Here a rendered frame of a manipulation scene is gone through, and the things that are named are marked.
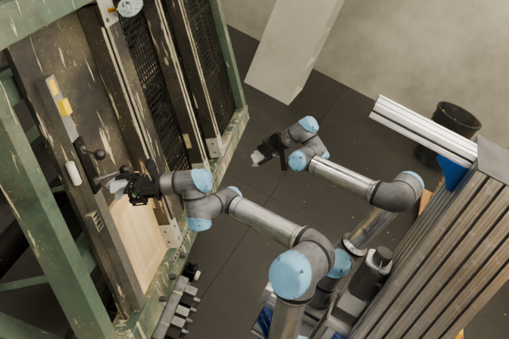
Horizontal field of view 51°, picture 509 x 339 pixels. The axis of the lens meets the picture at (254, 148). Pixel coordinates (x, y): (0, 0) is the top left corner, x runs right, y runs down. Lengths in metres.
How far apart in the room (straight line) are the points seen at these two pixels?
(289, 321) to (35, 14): 1.13
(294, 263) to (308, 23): 4.49
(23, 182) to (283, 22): 4.50
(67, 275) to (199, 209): 0.46
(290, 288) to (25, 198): 0.80
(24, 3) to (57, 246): 0.71
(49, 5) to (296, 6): 4.23
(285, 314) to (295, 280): 0.14
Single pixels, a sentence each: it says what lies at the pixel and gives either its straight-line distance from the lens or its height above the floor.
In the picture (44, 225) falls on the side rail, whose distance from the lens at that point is 1.70.
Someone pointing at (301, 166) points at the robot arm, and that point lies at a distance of 2.05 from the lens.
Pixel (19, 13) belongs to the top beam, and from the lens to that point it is 1.62.
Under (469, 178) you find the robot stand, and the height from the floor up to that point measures 1.99.
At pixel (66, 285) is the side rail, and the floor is 1.18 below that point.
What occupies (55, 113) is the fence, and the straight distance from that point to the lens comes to 1.79.
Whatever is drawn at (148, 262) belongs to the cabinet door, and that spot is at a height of 0.95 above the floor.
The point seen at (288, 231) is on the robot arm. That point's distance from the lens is 1.62.
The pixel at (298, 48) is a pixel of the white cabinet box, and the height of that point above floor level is 0.66.
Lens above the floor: 2.58
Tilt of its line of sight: 31 degrees down
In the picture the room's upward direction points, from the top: 24 degrees clockwise
